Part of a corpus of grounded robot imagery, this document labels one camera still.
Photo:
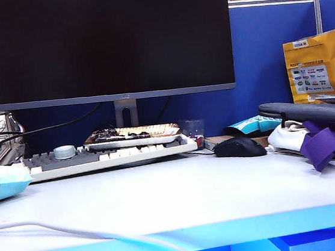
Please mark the white cloth bag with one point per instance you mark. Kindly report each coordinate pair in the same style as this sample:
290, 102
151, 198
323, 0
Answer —
284, 139

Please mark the black computer monitor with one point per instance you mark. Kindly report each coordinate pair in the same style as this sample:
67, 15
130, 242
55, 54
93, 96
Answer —
109, 41

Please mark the white and grey keyboard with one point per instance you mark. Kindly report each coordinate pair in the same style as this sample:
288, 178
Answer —
78, 166

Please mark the small red item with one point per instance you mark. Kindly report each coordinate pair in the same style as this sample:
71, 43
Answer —
199, 142

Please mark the white round keyboard knob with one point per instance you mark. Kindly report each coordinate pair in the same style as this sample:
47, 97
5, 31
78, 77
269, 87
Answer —
64, 151

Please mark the grey monitor stand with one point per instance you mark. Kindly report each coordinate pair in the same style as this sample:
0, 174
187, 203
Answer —
121, 114

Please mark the sky blue wet wipes packet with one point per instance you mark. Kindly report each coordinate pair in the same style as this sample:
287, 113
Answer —
1, 183

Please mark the teal snack packet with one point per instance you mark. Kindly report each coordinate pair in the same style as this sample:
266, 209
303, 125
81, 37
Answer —
252, 125

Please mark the yellow paper bag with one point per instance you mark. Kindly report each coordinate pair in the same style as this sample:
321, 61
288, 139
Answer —
329, 58

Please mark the brown cardboard box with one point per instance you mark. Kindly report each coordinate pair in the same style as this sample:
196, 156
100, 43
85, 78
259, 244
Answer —
214, 140

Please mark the grey padded sleeve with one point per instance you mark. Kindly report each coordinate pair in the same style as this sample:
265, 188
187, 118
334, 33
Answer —
314, 111

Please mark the blue box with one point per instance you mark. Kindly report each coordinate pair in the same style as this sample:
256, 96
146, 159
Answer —
329, 241

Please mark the clear plastic cup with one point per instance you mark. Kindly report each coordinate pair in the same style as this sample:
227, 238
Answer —
193, 127

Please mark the white tray with snacks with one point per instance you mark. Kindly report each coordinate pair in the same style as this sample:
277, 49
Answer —
132, 137

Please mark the black computer mouse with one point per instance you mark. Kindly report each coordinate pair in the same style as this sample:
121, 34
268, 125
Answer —
238, 147

